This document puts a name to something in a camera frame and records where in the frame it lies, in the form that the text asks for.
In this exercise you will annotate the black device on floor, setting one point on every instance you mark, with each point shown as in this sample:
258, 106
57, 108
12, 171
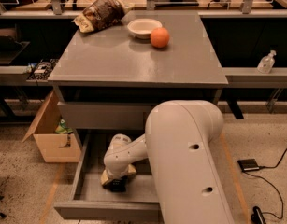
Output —
257, 216

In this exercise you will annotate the brown chip bag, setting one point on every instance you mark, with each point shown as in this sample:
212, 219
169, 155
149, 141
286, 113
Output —
100, 15

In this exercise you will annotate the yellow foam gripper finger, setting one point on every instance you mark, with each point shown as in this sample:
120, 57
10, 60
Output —
107, 176

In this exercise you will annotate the open grey middle drawer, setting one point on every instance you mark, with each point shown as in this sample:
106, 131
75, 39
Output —
90, 201

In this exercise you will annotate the closed grey top drawer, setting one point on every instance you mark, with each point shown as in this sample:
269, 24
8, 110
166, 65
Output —
104, 116

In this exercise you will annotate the green packet in box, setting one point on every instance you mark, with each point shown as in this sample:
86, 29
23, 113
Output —
62, 128

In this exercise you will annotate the clear sanitizer bottle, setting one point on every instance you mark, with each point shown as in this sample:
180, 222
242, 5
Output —
267, 62

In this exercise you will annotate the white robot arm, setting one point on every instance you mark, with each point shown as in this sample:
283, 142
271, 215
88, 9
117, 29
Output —
175, 142

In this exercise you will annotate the grey drawer cabinet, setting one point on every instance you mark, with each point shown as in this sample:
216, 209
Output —
113, 66

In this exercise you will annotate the orange fruit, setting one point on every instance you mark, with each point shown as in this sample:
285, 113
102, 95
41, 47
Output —
160, 37

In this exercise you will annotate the cardboard box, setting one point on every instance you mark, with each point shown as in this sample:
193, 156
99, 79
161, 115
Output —
53, 146

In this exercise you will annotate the dark blue rxbar wrapper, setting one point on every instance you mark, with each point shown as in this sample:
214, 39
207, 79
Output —
118, 185

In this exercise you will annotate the white bowl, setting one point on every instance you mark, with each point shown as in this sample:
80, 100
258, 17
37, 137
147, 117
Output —
142, 28

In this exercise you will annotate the black patterned board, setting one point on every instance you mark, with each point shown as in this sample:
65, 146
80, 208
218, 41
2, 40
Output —
41, 71

